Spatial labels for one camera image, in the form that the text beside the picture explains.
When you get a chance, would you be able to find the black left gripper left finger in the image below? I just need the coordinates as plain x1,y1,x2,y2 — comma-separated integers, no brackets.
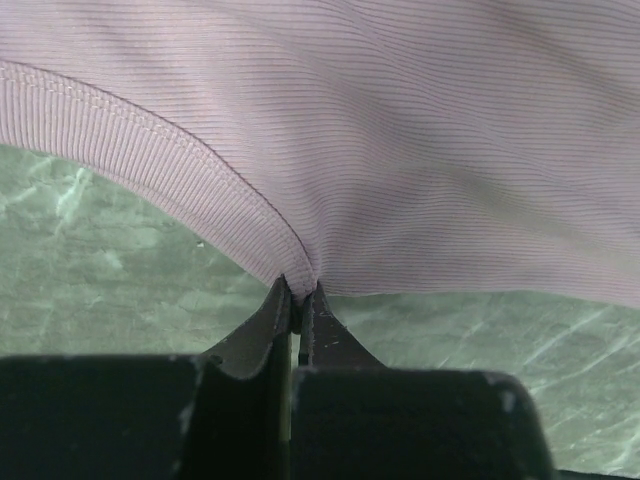
1,279,292,479

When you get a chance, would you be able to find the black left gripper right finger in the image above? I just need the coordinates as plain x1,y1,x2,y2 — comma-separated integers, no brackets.
291,289,556,479

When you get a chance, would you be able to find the pink tank top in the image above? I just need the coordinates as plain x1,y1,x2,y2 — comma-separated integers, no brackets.
1,1,639,307

